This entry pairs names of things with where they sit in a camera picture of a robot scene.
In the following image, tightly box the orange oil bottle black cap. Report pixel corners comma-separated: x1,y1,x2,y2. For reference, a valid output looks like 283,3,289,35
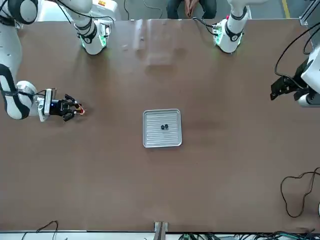
74,101,87,116

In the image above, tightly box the black lamp cable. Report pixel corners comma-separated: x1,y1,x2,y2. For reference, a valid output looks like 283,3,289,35
279,166,320,219

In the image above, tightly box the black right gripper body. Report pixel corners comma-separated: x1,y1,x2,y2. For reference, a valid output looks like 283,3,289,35
51,98,66,117

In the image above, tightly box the aluminium frame post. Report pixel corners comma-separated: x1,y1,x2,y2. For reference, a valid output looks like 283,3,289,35
153,221,170,240

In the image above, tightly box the person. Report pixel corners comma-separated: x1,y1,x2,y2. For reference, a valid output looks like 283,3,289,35
165,0,218,20

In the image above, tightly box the ribbed silver metal tray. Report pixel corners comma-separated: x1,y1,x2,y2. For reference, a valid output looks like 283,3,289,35
142,108,183,149

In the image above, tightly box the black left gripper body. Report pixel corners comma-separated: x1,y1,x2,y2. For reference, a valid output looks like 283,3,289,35
284,77,305,94

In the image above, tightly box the white control box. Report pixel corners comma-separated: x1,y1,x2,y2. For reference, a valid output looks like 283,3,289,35
92,0,118,13

